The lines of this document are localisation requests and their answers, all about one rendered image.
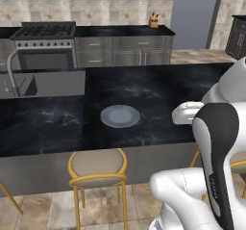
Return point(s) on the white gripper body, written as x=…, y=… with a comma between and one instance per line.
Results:
x=182, y=115

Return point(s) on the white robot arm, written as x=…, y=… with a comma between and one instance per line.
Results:
x=189, y=192

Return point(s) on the grey round plate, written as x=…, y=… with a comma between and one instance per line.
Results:
x=120, y=116

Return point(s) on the wooden knife block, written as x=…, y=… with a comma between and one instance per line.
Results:
x=154, y=21

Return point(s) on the grey base cabinets with drawers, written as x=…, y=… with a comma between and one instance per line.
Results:
x=125, y=51

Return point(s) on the dark cabinet with black top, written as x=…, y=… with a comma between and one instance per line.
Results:
x=237, y=36

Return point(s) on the grey sink basin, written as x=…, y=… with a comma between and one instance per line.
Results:
x=54, y=83

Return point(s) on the steel stove with oven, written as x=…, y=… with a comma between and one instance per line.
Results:
x=44, y=49

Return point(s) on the grey base cabinet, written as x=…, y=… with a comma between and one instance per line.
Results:
x=5, y=52

